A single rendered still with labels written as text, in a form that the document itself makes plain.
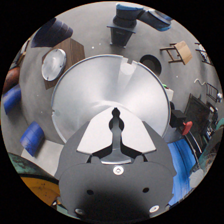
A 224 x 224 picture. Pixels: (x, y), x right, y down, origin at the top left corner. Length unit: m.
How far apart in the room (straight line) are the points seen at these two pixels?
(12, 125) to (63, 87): 3.24
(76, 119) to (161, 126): 0.19
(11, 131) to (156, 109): 3.44
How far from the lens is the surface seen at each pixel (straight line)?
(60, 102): 0.18
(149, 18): 0.43
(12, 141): 3.44
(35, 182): 0.44
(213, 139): 1.36
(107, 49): 0.94
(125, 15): 0.47
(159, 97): 0.15
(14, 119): 3.35
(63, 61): 0.64
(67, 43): 0.72
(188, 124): 0.37
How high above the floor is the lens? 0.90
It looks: 58 degrees down
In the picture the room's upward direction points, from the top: 179 degrees counter-clockwise
